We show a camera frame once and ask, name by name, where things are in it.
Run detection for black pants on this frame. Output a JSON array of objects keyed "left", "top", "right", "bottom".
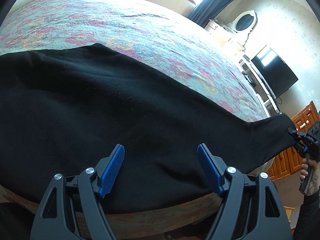
[{"left": 1, "top": 44, "right": 295, "bottom": 214}]

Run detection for person right hand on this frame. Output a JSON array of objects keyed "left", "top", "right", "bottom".
[{"left": 299, "top": 158, "right": 319, "bottom": 196}]

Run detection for wooden cabinet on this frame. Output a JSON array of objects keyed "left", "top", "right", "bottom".
[{"left": 266, "top": 100, "right": 320, "bottom": 182}]

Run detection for white tv console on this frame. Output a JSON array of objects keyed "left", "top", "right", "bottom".
[{"left": 239, "top": 54, "right": 280, "bottom": 117}]

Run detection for black flat television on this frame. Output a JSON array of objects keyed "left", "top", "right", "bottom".
[{"left": 251, "top": 46, "right": 298, "bottom": 99}]

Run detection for white oval vanity mirror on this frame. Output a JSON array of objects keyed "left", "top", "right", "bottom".
[{"left": 227, "top": 10, "right": 258, "bottom": 33}]

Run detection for white dresser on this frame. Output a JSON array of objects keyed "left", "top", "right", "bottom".
[{"left": 204, "top": 20, "right": 245, "bottom": 53}]

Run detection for floral bedspread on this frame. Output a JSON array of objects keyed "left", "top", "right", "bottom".
[{"left": 0, "top": 0, "right": 273, "bottom": 240}]

